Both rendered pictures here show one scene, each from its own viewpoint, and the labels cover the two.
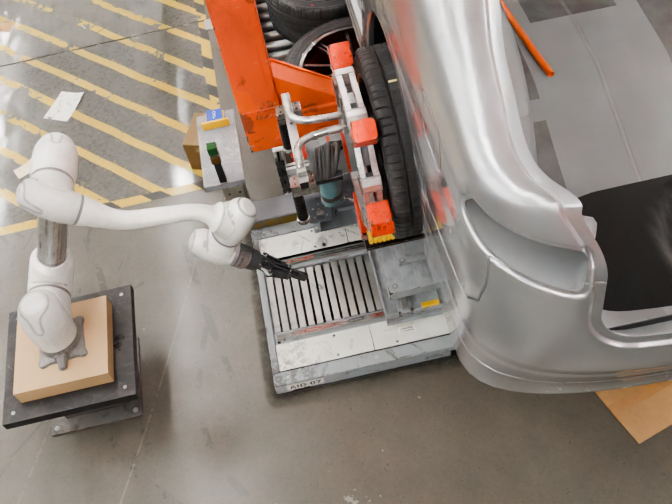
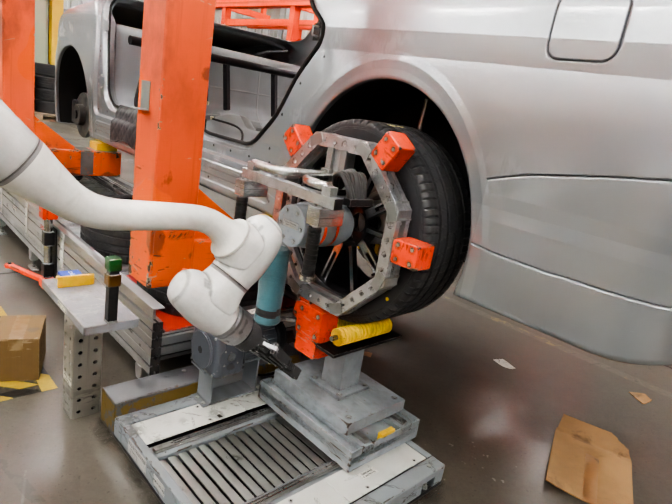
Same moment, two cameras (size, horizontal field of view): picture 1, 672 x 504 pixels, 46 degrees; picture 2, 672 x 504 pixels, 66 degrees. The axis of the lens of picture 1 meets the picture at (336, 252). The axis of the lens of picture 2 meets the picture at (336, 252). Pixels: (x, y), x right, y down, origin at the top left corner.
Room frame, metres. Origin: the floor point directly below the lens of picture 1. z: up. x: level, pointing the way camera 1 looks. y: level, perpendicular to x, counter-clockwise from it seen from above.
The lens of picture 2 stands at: (0.75, 0.97, 1.20)
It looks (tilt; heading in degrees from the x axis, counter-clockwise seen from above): 15 degrees down; 315
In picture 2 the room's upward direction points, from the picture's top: 10 degrees clockwise
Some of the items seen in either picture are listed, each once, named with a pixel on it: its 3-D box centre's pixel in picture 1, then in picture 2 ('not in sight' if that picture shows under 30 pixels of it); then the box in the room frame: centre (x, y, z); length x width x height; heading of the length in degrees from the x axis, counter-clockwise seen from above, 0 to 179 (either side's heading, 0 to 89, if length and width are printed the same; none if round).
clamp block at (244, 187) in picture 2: (289, 112); (251, 187); (2.06, 0.06, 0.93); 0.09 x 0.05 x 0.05; 91
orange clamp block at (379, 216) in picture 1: (379, 218); (411, 253); (1.58, -0.16, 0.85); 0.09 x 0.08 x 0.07; 1
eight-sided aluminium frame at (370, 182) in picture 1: (358, 149); (333, 223); (1.89, -0.15, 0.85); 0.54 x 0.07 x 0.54; 1
